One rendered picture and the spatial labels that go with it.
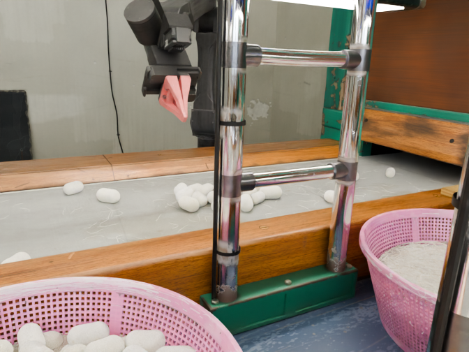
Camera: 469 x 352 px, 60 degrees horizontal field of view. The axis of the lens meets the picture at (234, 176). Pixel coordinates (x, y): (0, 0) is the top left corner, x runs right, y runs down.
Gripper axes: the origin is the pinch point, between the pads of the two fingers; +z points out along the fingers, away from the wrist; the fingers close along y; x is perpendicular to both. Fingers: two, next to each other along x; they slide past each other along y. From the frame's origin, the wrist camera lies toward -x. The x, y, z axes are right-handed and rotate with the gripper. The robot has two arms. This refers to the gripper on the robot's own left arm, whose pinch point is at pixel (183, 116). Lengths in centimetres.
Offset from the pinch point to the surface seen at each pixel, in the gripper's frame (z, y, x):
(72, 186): 7.8, -19.0, 6.9
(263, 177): 26.9, -4.3, -21.0
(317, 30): -131, 142, 72
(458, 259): 43, -9, -39
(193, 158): 1.4, 4.4, 11.2
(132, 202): 13.7, -11.2, 3.8
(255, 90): -141, 127, 133
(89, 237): 21.8, -19.1, -2.9
